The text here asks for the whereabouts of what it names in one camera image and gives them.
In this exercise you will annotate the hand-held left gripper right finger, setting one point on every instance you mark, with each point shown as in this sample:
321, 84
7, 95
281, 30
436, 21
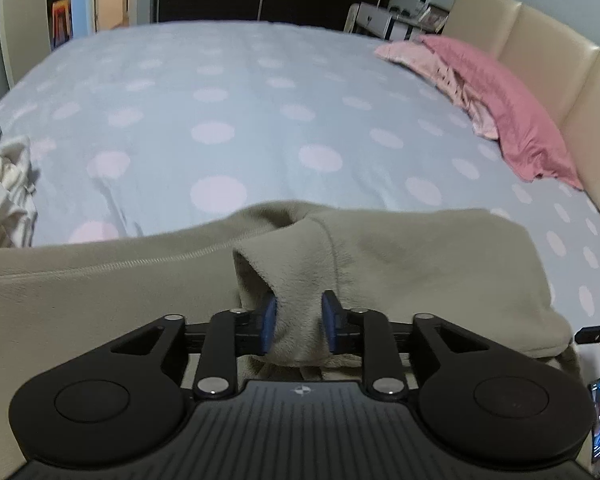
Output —
330, 322

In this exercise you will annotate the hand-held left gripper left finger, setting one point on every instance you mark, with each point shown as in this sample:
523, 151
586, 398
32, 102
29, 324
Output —
267, 322

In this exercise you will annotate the olive green sweatshirt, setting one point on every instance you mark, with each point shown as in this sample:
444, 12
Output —
405, 260

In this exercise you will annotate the light pink ruffled pillow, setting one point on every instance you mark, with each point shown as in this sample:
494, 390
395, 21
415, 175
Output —
430, 60

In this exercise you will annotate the cream cloth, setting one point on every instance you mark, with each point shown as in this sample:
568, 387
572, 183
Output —
12, 175

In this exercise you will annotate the beige padded headboard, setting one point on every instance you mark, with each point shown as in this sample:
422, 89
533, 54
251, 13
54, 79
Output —
540, 35

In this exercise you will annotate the white nightstand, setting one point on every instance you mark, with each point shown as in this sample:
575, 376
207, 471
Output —
380, 20

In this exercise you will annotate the white door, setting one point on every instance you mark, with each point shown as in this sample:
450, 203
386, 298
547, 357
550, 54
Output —
22, 15

